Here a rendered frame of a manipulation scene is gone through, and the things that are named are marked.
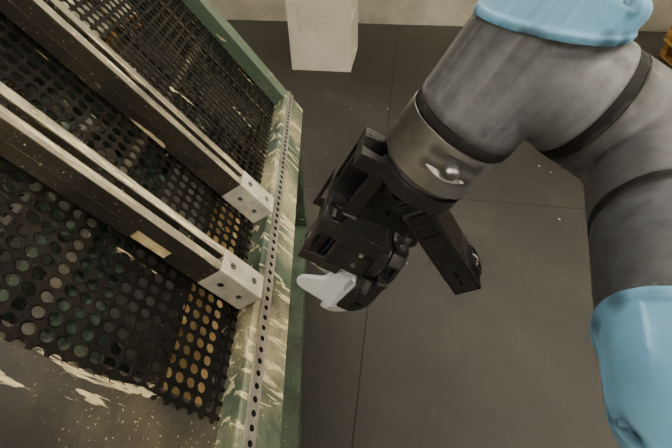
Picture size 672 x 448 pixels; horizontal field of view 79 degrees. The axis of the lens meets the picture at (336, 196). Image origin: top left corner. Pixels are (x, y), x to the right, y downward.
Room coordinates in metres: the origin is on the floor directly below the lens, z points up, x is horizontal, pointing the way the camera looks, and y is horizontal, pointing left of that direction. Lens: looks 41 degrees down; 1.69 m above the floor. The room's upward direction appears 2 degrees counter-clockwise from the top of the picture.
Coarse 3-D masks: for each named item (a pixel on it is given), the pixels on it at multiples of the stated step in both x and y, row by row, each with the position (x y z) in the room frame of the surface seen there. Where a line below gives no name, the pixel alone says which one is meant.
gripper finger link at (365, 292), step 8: (384, 272) 0.22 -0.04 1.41; (360, 280) 0.22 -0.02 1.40; (368, 280) 0.21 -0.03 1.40; (376, 280) 0.21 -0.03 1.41; (384, 280) 0.21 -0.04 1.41; (360, 288) 0.21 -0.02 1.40; (368, 288) 0.21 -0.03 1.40; (376, 288) 0.21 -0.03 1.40; (384, 288) 0.20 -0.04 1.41; (344, 296) 0.22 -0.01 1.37; (352, 296) 0.22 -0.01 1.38; (360, 296) 0.21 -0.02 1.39; (368, 296) 0.21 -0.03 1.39; (376, 296) 0.21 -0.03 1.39; (336, 304) 0.23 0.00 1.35; (344, 304) 0.22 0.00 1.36; (352, 304) 0.21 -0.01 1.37; (360, 304) 0.21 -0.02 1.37; (368, 304) 0.21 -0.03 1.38
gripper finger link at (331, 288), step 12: (300, 276) 0.24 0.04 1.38; (312, 276) 0.24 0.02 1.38; (324, 276) 0.24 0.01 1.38; (336, 276) 0.23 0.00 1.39; (348, 276) 0.23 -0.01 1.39; (312, 288) 0.24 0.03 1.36; (324, 288) 0.24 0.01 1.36; (336, 288) 0.24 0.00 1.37; (348, 288) 0.23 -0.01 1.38; (324, 300) 0.24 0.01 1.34; (336, 300) 0.23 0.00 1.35
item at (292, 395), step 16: (304, 192) 1.57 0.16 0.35; (304, 208) 1.50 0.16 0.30; (304, 224) 1.50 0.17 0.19; (304, 272) 1.20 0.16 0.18; (304, 304) 1.05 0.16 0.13; (288, 320) 0.95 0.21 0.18; (304, 320) 0.99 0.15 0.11; (288, 336) 0.87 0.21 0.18; (288, 352) 0.80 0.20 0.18; (288, 368) 0.74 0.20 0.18; (288, 384) 0.68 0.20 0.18; (288, 400) 0.62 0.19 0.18; (288, 416) 0.57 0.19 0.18; (288, 432) 0.52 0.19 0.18
